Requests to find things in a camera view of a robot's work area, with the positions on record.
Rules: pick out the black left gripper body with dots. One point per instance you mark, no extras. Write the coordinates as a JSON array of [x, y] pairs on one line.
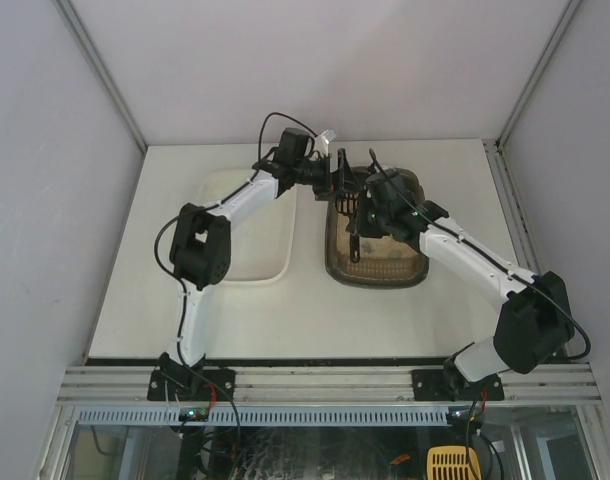
[[342, 170]]

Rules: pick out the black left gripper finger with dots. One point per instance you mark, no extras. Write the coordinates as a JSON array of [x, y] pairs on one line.
[[347, 183], [342, 161]]

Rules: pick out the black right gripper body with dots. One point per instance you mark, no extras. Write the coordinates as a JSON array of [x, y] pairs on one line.
[[361, 215]]

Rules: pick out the black slotted litter scoop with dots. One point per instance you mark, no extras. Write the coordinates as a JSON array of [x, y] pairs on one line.
[[346, 206]]

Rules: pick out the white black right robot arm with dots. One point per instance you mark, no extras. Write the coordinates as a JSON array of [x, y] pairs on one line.
[[534, 319]]

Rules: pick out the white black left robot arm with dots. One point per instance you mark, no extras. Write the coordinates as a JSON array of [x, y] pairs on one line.
[[194, 247]]

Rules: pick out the yellow slotted litter scoop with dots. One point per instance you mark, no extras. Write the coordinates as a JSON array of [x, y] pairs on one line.
[[452, 462]]

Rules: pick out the white plastic waste tray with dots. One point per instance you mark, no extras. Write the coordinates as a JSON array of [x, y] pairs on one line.
[[263, 223]]

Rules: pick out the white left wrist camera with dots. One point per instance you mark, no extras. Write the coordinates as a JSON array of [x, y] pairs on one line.
[[323, 140]]

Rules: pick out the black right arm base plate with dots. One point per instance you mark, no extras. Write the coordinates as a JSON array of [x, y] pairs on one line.
[[436, 385]]

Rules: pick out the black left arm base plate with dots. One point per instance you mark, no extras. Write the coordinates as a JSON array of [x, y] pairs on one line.
[[187, 387]]

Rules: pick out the aluminium front frame rail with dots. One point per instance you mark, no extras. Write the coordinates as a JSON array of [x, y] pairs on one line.
[[546, 385]]

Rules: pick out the grey slotted cable duct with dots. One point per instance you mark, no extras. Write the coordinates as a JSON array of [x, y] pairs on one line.
[[261, 416]]

